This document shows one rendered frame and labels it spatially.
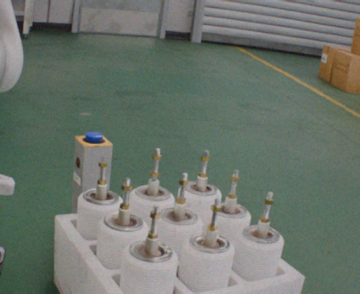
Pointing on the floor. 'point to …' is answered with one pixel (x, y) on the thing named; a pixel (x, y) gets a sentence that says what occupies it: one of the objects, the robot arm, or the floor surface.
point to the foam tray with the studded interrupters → (80, 253)
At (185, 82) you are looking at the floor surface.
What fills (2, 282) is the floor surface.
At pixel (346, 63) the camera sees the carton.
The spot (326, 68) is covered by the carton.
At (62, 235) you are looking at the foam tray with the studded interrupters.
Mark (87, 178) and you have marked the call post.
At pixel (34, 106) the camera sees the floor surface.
